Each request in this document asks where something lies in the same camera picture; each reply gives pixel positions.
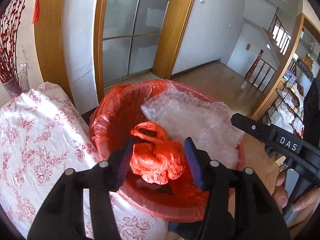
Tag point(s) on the right hand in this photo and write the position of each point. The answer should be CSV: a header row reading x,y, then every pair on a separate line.
x,y
304,206

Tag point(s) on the small knotted orange bag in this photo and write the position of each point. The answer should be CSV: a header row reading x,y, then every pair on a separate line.
x,y
156,158

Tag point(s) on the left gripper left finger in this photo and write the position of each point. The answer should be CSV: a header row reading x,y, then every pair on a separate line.
x,y
61,216

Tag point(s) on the floral pink white tablecloth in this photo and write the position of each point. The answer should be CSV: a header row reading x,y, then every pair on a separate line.
x,y
42,135

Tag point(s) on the wooden stair railing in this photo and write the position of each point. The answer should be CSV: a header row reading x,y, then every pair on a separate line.
x,y
261,71

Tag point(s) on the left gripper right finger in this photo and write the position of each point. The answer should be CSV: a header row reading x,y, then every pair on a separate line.
x,y
239,205

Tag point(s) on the red berry branches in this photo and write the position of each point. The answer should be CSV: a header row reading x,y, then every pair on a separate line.
x,y
10,22

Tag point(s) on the glass vase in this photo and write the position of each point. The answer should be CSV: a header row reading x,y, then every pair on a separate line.
x,y
18,83

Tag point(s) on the glass panel wooden door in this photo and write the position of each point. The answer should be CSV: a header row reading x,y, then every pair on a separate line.
x,y
133,37

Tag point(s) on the red plastic waste basket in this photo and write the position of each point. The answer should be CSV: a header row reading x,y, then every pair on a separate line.
x,y
162,199

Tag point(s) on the clear crinkled plastic bag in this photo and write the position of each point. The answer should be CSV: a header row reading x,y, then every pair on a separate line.
x,y
208,124

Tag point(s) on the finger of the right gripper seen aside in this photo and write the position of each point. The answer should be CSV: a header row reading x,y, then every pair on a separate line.
x,y
261,132

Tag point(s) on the red tassel knot decoration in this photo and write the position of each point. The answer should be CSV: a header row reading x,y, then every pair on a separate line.
x,y
38,0

